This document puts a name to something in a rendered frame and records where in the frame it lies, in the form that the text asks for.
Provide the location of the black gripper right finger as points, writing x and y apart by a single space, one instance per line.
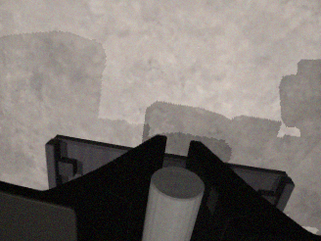
233 211

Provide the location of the white cylinder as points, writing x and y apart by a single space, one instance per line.
174 202

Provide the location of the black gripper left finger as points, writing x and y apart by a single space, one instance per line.
106 204

